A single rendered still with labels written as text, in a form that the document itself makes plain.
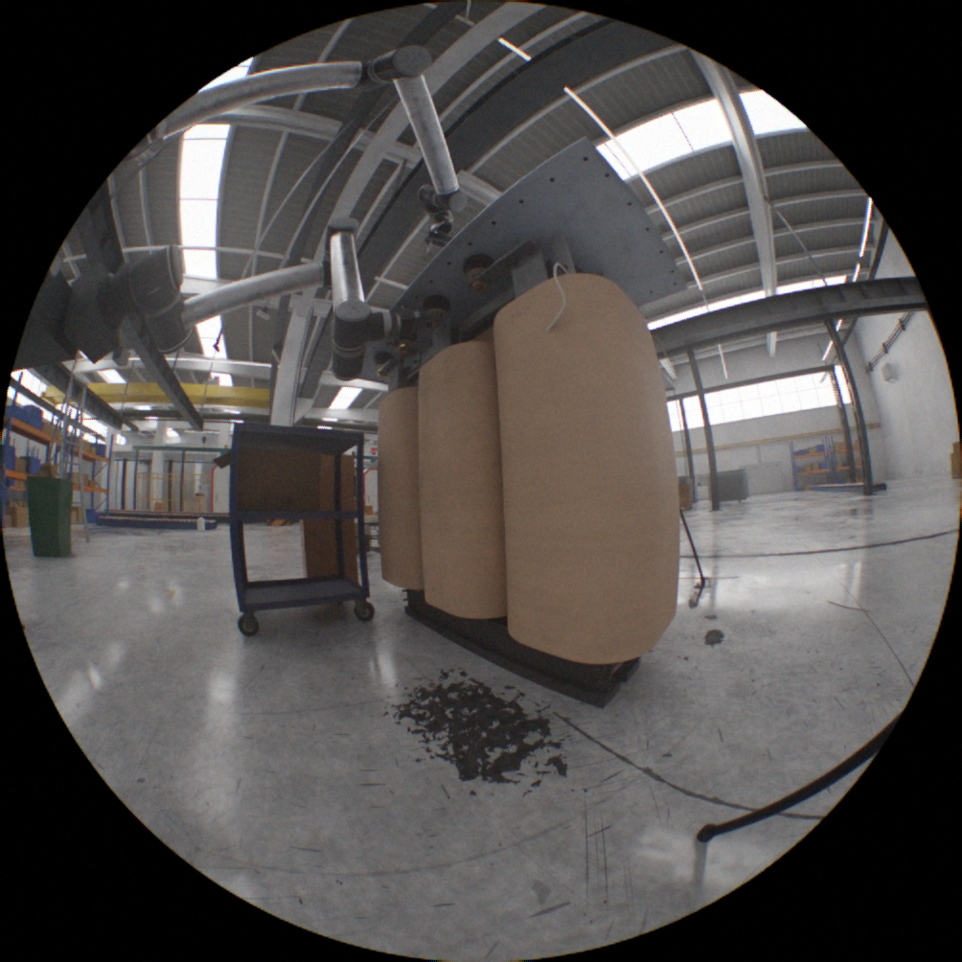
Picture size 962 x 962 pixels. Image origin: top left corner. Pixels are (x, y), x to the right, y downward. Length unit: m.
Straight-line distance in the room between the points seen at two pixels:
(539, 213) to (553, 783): 1.37
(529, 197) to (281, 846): 1.48
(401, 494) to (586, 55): 4.59
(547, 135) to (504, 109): 6.14
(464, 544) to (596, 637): 0.46
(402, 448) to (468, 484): 0.48
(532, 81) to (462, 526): 4.34
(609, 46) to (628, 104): 6.38
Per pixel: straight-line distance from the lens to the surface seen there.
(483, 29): 7.82
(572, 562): 0.59
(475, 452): 0.86
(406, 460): 1.24
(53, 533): 4.33
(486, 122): 4.37
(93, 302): 1.44
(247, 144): 11.55
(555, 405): 0.62
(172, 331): 1.56
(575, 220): 1.02
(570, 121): 10.37
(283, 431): 1.37
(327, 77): 1.46
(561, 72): 4.33
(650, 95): 10.85
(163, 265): 1.43
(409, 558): 1.24
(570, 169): 0.92
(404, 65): 1.32
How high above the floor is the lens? 0.55
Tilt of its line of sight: 5 degrees up
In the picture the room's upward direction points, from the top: 2 degrees counter-clockwise
